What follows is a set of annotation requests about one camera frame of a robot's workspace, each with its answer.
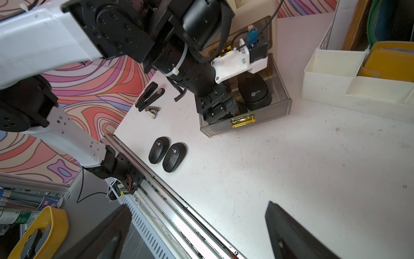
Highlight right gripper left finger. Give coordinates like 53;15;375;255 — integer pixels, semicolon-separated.
60;205;132;259

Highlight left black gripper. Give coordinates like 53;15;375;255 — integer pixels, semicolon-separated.
195;82;248;124

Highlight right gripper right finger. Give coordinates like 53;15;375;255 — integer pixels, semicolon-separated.
265;201;338;259

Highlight black wireless mouse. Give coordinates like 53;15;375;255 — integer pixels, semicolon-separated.
148;137;170;164
162;142;187;173
237;72;272;111

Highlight grey transparent drawer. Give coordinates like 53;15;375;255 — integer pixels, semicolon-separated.
199;54;292;138

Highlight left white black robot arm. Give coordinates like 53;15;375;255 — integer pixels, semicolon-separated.
1;1;234;193

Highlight cream drawer organizer cabinet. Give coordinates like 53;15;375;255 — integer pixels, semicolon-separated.
227;0;279;58

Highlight small silver staple remover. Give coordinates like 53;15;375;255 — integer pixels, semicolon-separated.
145;106;160;119

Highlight black stapler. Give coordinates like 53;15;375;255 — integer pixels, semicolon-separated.
135;82;165;112

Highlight white file organizer rack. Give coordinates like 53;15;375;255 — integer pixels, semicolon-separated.
300;0;414;124

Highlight green folder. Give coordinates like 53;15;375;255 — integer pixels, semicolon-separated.
367;0;414;47

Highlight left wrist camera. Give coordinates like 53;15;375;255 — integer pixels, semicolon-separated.
211;25;269;84

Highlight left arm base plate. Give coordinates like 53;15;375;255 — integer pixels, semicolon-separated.
110;153;144;198

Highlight aluminium front rail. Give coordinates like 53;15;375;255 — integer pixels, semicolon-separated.
102;134;244;259

